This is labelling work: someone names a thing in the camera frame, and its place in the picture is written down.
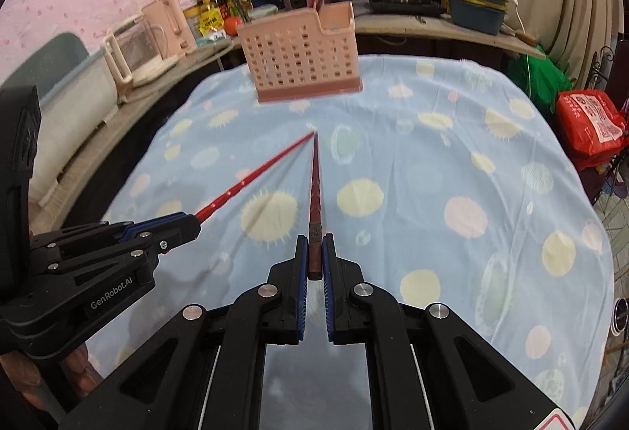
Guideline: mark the white and blue plastic tub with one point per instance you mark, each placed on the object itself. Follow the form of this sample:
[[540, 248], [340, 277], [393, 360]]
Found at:
[[69, 115]]

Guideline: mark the wooden counter shelf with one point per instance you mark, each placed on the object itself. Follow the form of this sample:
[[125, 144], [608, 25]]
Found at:
[[73, 174]]

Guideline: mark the yellow seasoning packet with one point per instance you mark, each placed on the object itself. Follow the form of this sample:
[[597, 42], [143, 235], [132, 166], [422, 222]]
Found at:
[[210, 23]]

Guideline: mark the brown patterned chopstick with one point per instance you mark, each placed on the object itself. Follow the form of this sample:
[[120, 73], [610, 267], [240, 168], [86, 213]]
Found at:
[[314, 194]]

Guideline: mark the green plastic bag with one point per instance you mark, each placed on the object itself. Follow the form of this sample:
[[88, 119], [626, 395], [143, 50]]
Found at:
[[535, 76]]

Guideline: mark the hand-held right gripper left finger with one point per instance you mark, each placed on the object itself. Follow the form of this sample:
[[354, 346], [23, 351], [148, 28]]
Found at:
[[300, 292]]

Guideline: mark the red tomato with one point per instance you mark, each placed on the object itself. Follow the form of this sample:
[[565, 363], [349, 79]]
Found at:
[[233, 26]]

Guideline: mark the person's left hand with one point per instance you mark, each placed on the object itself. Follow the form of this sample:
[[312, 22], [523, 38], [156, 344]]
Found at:
[[29, 378]]

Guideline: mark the blue lunch box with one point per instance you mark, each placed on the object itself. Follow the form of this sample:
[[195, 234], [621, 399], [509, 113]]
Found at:
[[476, 12]]

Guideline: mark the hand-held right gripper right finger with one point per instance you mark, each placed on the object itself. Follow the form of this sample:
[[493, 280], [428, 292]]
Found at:
[[331, 292]]

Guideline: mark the blue polka dot blanket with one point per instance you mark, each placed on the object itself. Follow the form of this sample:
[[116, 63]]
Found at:
[[417, 164]]

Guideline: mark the red plastic bag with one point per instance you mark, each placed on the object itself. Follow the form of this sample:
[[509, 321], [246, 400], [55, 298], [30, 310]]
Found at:
[[589, 125]]

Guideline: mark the pink electric kettle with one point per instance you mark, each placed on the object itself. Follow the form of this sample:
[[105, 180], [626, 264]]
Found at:
[[169, 24]]

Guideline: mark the black induction cooker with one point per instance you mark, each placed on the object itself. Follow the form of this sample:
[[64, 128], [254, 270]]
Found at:
[[405, 6]]

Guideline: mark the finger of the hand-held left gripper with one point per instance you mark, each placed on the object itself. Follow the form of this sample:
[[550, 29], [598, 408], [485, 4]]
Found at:
[[78, 231], [172, 231]]

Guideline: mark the pink perforated utensil basket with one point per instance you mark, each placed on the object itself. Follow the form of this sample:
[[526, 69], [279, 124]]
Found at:
[[295, 56]]

